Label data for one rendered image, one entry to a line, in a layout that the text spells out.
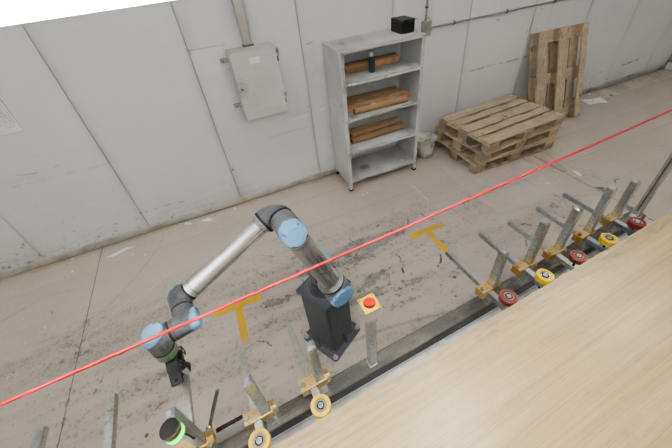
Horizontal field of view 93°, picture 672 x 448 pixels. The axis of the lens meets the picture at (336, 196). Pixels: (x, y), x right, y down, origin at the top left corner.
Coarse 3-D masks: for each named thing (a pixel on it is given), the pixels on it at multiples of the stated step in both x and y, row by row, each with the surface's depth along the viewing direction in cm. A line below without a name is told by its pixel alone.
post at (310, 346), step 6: (306, 342) 122; (312, 342) 121; (306, 348) 120; (312, 348) 120; (312, 354) 122; (312, 360) 124; (318, 360) 126; (312, 366) 127; (318, 366) 129; (318, 372) 132; (318, 378) 135; (324, 390) 144
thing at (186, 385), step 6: (186, 378) 142; (186, 384) 140; (186, 390) 139; (186, 396) 137; (186, 402) 135; (192, 402) 137; (186, 408) 133; (192, 408) 134; (186, 414) 131; (192, 414) 132; (192, 420) 130
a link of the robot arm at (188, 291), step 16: (272, 208) 141; (256, 224) 143; (240, 240) 142; (256, 240) 144; (224, 256) 140; (240, 256) 145; (208, 272) 139; (176, 288) 141; (192, 288) 138; (176, 304) 135
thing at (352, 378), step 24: (624, 216) 214; (552, 264) 188; (504, 288) 181; (528, 288) 187; (456, 312) 172; (480, 312) 173; (408, 336) 164; (432, 336) 163; (384, 360) 156; (336, 384) 150; (360, 384) 153; (288, 408) 144; (240, 432) 138
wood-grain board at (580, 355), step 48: (624, 240) 174; (576, 288) 155; (624, 288) 153; (480, 336) 141; (528, 336) 139; (576, 336) 137; (624, 336) 136; (384, 384) 130; (432, 384) 128; (480, 384) 127; (528, 384) 125; (576, 384) 124; (624, 384) 122; (336, 432) 118; (384, 432) 117; (432, 432) 116; (480, 432) 115; (528, 432) 113; (576, 432) 112; (624, 432) 111
